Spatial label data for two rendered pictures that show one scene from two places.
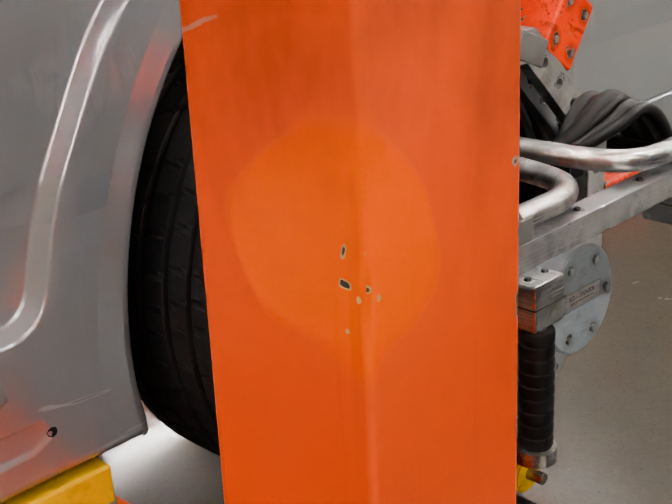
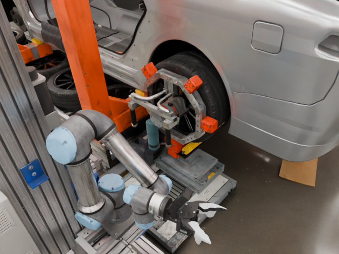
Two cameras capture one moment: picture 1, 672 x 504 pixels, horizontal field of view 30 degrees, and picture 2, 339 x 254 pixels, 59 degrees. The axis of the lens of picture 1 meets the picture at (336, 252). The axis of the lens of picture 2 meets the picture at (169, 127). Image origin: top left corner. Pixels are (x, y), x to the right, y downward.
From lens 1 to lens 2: 2.45 m
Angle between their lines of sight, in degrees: 77
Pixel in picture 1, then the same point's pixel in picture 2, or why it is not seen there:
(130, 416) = not seen: hidden behind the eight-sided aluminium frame
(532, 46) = (179, 83)
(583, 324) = (157, 123)
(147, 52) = (148, 50)
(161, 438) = not seen: hidden behind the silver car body
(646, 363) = not seen: outside the picture
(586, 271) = (156, 116)
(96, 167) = (143, 59)
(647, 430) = (319, 232)
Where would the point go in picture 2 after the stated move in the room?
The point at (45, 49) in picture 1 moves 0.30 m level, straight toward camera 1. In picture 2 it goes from (141, 43) to (101, 49)
